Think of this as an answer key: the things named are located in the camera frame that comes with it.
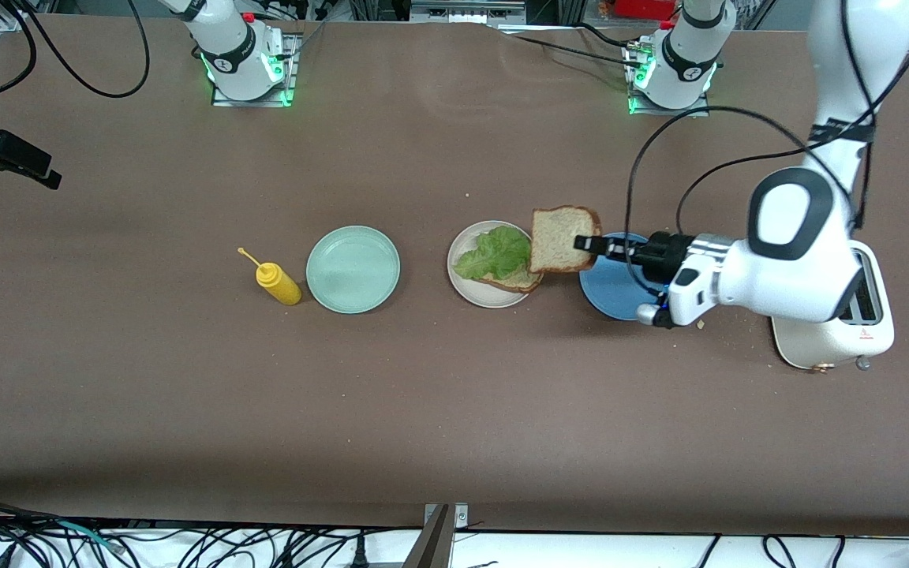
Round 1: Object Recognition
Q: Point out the dark crust bread slice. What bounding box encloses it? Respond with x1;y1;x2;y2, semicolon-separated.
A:
530;206;604;274

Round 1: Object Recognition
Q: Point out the light brown bread slice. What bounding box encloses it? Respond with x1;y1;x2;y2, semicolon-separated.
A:
474;264;545;294

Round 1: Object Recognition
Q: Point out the green lettuce leaf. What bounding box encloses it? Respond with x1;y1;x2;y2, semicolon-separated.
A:
453;226;533;282

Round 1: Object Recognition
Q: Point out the yellow squeeze bottle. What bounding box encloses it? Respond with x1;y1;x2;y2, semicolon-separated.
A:
238;247;302;307

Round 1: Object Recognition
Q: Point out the blue plate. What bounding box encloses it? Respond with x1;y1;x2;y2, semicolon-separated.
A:
578;232;670;321

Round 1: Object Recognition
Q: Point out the beige plate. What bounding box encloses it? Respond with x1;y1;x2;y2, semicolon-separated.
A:
447;220;542;308

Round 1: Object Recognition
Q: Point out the mint green plate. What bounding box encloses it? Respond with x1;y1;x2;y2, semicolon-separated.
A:
306;226;402;316

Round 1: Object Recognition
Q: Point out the white toaster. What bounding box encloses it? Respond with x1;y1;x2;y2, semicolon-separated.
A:
770;241;896;373

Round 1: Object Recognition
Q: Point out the red box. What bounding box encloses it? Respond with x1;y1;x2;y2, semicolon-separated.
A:
612;0;676;21

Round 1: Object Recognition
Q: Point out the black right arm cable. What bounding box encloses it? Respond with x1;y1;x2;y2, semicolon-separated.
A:
21;0;151;101

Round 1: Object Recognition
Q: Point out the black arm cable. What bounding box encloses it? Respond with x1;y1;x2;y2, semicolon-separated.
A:
21;0;151;101
624;0;909;301

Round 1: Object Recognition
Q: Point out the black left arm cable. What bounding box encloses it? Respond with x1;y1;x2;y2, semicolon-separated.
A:
624;0;909;301

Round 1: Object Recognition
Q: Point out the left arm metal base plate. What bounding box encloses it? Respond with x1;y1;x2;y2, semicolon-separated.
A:
627;43;712;118

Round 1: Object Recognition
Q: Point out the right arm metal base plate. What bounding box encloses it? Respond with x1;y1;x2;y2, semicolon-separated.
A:
210;32;299;108

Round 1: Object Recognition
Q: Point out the black cable on table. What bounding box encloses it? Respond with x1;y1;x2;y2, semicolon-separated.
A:
494;22;645;69

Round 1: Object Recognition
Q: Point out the aluminium frame profile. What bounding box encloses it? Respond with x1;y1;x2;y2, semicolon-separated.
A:
411;0;526;24

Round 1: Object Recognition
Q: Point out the metal table edge bracket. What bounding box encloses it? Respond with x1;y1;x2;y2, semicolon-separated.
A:
403;503;469;568

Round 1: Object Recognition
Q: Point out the teal cable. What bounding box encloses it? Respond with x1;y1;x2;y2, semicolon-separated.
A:
56;519;120;551

